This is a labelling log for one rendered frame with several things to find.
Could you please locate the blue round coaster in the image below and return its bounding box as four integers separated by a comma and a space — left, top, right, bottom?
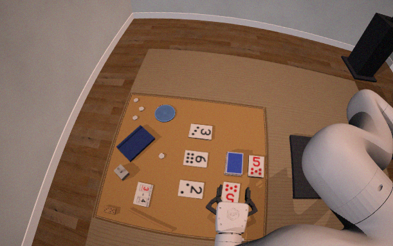
154, 105, 176, 122

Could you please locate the blue playing card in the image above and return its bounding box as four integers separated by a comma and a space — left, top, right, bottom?
226, 151, 244, 175

